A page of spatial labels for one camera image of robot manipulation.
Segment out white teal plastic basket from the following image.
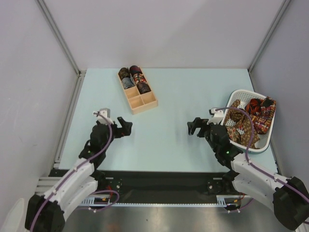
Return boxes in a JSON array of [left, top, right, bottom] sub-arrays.
[[221, 89, 275, 153]]

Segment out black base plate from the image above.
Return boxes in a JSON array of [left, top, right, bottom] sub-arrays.
[[98, 171, 245, 202]]

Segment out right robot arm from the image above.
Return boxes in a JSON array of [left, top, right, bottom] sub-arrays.
[[187, 117, 309, 231]]

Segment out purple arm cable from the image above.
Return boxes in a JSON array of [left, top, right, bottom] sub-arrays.
[[30, 111, 120, 232], [209, 107, 309, 213]]

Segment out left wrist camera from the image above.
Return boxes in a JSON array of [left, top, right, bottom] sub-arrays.
[[93, 108, 114, 125]]

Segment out red black rolled tie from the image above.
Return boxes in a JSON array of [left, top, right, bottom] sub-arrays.
[[133, 73, 147, 85]]

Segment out dark paisley tie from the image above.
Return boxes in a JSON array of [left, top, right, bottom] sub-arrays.
[[137, 82, 151, 94]]

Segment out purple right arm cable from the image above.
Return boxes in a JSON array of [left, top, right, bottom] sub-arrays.
[[209, 107, 309, 213]]

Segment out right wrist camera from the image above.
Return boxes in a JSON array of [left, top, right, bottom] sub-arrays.
[[207, 108, 224, 125]]

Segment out white cable duct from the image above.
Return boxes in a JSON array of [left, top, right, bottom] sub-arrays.
[[79, 194, 240, 208]]

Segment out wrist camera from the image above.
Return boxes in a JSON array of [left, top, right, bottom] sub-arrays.
[[207, 108, 224, 125], [93, 108, 114, 125]]

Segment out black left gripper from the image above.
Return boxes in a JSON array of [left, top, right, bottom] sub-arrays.
[[101, 116, 132, 151]]

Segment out brown rolled tie in box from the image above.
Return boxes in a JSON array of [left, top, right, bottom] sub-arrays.
[[118, 67, 131, 79]]

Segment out grey blue rolled tie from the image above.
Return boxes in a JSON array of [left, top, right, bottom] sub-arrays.
[[121, 77, 134, 89]]

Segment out brown patterned tie in basket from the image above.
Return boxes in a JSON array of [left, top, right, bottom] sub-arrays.
[[224, 99, 260, 149]]

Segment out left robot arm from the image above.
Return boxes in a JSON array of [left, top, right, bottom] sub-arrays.
[[25, 112, 133, 232]]

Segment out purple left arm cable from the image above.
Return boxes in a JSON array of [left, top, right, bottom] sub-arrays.
[[30, 111, 120, 232]]

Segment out wooden compartment box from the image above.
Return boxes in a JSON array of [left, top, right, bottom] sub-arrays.
[[117, 67, 158, 115]]

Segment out aluminium frame rail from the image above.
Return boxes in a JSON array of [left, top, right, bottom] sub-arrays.
[[36, 0, 85, 78]]

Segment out orange black tie in basket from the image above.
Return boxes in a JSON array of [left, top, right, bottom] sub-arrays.
[[245, 98, 265, 116]]

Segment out navy red rolled tie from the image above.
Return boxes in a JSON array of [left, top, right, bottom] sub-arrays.
[[129, 65, 142, 76]]

